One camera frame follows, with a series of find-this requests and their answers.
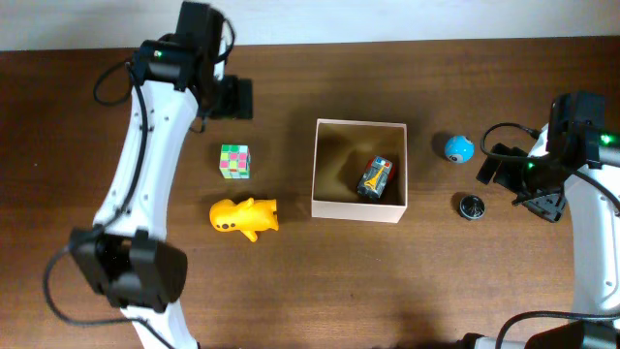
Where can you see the beige cardboard box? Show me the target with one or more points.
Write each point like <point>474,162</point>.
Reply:
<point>342,151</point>

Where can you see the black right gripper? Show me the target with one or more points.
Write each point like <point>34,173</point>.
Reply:
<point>548,207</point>

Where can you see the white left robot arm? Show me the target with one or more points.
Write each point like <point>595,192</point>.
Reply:
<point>124,256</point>

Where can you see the red grey toy truck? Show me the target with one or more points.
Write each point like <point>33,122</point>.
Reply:
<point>377,175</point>

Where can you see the yellow rubber animal toy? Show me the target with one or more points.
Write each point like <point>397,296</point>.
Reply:
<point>248,217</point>

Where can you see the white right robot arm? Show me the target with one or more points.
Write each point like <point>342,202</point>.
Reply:
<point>573,167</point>

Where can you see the blue white ball toy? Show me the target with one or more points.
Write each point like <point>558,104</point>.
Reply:
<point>459,149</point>

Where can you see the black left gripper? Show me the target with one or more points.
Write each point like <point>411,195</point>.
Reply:
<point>234,102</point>

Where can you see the black round cap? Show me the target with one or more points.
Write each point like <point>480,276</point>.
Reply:
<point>471,207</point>

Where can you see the pastel rubik's cube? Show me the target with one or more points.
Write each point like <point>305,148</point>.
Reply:
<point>234,161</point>

